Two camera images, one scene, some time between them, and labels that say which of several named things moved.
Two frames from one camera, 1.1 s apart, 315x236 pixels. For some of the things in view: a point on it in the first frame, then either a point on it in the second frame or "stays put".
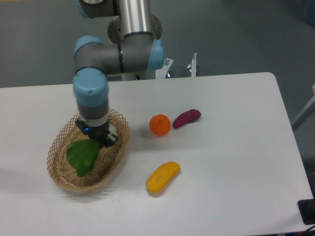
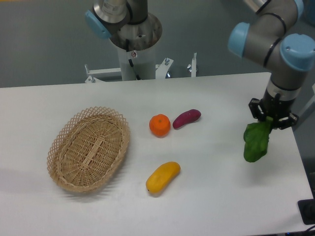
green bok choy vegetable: [82, 154] to [256, 135]
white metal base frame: [162, 70] stays put
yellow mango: [162, 177] stays put
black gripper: [100, 133] to [277, 109]
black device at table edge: [307, 209] stays put
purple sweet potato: [186, 117] stays put
